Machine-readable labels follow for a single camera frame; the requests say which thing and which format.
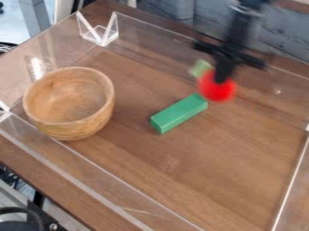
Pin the red plush strawberry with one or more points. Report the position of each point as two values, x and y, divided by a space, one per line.
216 92

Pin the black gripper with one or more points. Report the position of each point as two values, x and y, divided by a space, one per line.
224 67

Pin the clear acrylic tray walls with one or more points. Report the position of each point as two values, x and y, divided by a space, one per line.
105 129

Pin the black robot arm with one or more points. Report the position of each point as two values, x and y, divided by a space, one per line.
245 10

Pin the clear acrylic corner bracket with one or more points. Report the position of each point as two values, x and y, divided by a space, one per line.
97 34

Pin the wooden bowl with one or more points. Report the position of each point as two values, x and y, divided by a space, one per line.
69 103

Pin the black clamp with cable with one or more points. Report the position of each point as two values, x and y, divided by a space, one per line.
20 215

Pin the green rectangular block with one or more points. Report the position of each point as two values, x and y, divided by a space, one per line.
178 113

